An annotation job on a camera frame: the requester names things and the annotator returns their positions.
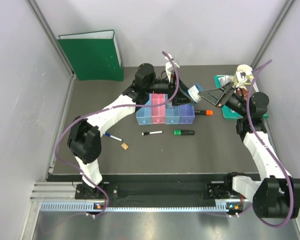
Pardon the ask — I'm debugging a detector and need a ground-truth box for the orange highlighter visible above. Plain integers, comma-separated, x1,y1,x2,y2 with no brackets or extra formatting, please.
194,110,213,116

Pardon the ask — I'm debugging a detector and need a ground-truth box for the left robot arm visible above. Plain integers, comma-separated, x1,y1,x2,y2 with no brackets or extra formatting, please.
67,62,194,199

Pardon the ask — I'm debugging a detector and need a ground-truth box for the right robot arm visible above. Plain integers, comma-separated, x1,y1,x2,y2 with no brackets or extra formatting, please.
199,82,300,222

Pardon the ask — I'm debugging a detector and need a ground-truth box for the yellow mug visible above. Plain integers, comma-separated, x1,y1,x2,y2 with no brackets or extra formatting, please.
234,64,253,75

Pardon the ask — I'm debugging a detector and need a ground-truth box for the light blue drawer box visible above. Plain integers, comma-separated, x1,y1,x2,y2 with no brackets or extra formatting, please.
165,106,181,125

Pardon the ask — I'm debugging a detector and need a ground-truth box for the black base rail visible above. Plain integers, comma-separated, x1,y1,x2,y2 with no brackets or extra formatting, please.
74,181,253,208

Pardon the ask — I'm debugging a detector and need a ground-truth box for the crumpled silver wrapper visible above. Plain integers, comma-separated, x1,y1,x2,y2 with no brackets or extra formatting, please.
218,75,233,87

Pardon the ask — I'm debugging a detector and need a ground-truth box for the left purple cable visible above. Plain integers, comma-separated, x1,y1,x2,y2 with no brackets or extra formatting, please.
54,51,180,218

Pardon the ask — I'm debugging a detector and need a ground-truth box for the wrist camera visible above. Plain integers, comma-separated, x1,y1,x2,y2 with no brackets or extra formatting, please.
233,70,254,88
165,56,180,80

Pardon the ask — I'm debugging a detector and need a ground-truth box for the blue white pen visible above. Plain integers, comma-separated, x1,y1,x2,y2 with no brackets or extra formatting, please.
104,132,123,142

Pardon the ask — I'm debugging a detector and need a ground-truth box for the blue end drawer box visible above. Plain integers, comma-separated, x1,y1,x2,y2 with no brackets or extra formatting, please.
136,107,152,125

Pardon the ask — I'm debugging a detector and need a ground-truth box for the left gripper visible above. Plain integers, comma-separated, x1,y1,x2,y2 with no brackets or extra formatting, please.
145,70,194,106

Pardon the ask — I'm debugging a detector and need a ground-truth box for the small yellow eraser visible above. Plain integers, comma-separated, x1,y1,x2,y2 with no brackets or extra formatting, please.
121,143,129,150

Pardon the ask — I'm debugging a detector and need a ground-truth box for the blue gel jar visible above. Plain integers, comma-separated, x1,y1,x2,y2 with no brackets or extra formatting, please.
186,83,204,103

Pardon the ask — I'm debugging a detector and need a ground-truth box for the black white marker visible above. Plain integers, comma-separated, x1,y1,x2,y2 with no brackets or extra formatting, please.
141,130,163,136

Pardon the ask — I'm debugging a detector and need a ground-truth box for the green highlighter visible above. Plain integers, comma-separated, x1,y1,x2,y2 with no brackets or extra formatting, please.
173,129,195,136

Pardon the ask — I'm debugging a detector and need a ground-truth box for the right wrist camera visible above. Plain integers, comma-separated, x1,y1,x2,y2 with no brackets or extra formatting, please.
233,70,254,88

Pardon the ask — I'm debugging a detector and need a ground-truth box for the green ring binder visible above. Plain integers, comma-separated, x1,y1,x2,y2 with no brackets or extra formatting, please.
57,29,124,82

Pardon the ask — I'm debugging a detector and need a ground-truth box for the pink drawer box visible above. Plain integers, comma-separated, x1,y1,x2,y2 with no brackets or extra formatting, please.
151,93,166,124

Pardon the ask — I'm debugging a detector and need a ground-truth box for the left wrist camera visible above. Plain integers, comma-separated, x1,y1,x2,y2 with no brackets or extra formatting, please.
165,56,180,80

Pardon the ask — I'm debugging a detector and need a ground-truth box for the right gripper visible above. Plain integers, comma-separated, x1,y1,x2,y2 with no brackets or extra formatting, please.
198,81,249,118

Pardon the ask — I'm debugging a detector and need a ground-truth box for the teal tray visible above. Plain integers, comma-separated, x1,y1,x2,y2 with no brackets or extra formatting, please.
213,74,270,120

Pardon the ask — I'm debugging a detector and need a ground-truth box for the purple drawer box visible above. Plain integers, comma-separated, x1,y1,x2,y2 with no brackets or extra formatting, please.
179,104,195,125

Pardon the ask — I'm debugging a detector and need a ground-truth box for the clear paperclip jar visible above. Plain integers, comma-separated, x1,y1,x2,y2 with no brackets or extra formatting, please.
166,104,176,109

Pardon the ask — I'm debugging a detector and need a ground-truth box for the red brown box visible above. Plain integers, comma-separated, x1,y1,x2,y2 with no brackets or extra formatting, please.
238,87,249,99

